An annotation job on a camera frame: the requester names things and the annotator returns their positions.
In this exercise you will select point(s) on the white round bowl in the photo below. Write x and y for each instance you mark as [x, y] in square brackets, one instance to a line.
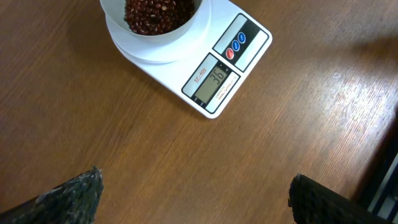
[114, 11]

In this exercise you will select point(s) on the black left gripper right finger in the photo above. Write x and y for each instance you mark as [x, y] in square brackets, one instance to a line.
[312, 203]

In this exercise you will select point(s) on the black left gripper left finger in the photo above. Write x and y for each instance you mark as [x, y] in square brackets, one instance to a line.
[74, 201]

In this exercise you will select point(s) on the red beans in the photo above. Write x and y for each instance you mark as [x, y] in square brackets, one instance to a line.
[156, 17]

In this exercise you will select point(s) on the white digital kitchen scale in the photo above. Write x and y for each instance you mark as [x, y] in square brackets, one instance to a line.
[204, 68]

